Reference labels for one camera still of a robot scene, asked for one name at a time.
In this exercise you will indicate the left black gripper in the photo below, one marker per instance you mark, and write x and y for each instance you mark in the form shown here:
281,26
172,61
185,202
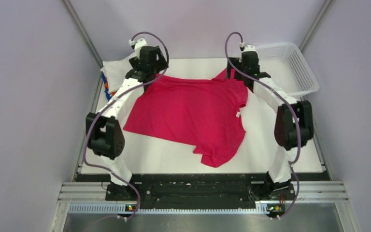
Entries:
160,64

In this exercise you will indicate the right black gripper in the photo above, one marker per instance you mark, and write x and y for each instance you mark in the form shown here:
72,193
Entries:
229,68

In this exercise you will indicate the red t shirt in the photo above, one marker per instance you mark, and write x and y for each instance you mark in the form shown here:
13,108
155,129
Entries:
201,113

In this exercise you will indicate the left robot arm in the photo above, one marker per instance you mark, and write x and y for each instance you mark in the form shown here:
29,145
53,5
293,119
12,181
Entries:
104,134

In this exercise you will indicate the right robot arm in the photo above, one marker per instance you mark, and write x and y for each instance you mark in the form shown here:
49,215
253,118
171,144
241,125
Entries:
293,125

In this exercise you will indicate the white folded t shirt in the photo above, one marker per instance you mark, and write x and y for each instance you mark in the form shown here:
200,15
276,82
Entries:
116,70

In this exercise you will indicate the white plastic basket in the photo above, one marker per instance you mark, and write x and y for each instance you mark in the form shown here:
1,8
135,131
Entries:
288,68

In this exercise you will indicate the blue floral folded t shirt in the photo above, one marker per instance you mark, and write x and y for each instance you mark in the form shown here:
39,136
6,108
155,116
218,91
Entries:
109,94

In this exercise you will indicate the left aluminium frame post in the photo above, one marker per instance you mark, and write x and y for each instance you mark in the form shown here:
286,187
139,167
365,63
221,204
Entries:
82,31

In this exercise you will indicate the aluminium frame post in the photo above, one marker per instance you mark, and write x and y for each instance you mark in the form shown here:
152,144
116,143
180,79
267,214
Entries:
315,24
82,31

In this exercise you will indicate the right aluminium frame post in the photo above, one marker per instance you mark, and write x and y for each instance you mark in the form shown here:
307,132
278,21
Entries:
315,24

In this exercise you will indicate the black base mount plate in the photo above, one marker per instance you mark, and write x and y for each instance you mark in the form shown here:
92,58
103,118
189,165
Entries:
195,191

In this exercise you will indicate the white slotted cable duct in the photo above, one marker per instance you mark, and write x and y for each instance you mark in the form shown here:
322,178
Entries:
106,208

